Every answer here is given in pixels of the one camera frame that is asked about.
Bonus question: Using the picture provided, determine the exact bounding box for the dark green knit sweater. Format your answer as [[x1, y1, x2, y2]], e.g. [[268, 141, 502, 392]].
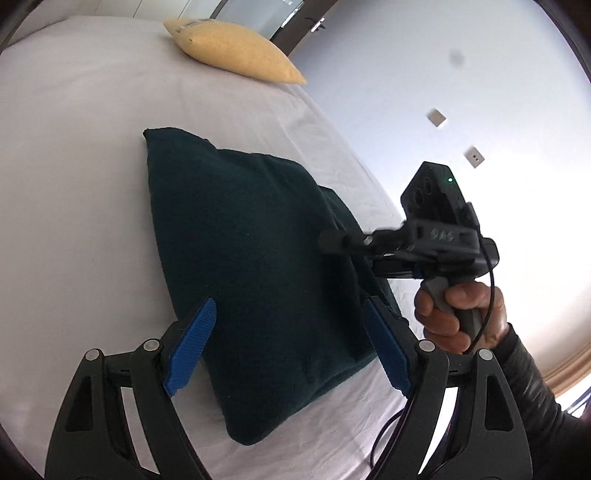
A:
[[144, 128, 396, 446]]

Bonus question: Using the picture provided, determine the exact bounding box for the black sleeve forearm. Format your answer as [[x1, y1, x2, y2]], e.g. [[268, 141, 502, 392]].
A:
[[493, 328, 590, 480]]

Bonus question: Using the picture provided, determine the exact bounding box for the person's right hand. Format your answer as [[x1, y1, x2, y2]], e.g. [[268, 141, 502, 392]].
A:
[[415, 282, 510, 354]]

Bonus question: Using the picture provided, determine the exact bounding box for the dark wooden door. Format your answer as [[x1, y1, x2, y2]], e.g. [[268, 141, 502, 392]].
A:
[[270, 0, 338, 56]]

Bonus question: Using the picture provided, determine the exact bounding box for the yellow pillow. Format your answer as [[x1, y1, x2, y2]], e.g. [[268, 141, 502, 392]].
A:
[[163, 19, 307, 85]]

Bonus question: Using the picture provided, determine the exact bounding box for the black camera box green light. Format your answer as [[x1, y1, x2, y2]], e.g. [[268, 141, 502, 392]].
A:
[[401, 162, 480, 231]]

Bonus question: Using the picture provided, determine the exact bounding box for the lower wall socket plate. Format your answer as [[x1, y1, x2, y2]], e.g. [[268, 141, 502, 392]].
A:
[[464, 146, 485, 168]]

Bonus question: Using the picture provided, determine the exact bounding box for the wall socket plate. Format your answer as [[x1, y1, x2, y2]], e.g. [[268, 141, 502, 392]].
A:
[[464, 146, 485, 168], [427, 108, 448, 128]]

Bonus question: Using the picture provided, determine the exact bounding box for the upper wall socket plate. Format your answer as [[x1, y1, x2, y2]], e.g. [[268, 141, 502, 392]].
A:
[[427, 108, 448, 128]]

